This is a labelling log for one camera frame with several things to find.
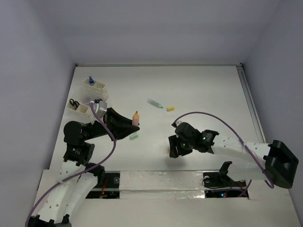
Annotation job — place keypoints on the clear spray bottle blue cap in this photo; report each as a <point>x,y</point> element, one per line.
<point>91,81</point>

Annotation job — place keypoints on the black handled scissors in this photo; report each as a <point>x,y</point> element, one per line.
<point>75,104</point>

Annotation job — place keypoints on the aluminium side rail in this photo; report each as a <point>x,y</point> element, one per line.
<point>250,103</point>

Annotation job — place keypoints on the cream divided box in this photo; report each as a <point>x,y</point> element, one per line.
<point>97,85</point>
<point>81,110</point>

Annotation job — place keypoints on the clear organizer bin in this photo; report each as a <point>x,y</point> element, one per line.
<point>81,91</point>

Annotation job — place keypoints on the yellow marker cap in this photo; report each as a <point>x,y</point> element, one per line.
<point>170,108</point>

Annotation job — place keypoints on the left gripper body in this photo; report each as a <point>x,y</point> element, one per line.
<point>110,124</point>

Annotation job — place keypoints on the cream divided box rear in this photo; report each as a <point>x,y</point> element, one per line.
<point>97,85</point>

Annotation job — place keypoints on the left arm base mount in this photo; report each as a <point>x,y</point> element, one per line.
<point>108,189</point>

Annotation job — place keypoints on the cream divided box front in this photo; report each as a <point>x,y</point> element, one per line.
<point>81,110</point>

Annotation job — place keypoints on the clear jar purple contents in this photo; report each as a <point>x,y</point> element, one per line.
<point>86,99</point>

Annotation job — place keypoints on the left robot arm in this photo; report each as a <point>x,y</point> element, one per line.
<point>78,176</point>

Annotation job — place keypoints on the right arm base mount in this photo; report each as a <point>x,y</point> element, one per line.
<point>218,184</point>

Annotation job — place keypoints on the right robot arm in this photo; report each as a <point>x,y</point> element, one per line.
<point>273,162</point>

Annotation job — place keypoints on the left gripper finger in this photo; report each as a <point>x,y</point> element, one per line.
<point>121,131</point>
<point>122,120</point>

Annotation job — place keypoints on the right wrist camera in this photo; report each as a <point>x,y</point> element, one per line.
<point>176,123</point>

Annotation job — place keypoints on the green marker cap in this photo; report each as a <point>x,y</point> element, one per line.
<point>133,136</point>

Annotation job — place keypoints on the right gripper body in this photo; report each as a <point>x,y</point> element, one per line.
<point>185,147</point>

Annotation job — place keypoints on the orange highlighter marker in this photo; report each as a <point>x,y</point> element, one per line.
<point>135,119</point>

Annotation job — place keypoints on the green highlighter marker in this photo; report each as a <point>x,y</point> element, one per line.
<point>154,103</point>

